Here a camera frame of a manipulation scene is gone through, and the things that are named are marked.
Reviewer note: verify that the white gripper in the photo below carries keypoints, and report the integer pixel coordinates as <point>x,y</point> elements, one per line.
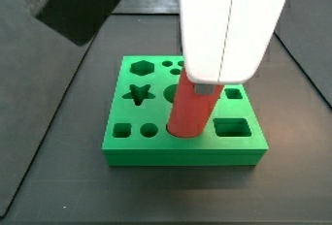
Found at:
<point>225,36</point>

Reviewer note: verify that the red oval peg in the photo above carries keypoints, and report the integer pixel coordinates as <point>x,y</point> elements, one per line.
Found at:
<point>191,109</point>

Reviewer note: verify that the green shape sorter block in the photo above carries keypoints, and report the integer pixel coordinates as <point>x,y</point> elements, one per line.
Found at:
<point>137,139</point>

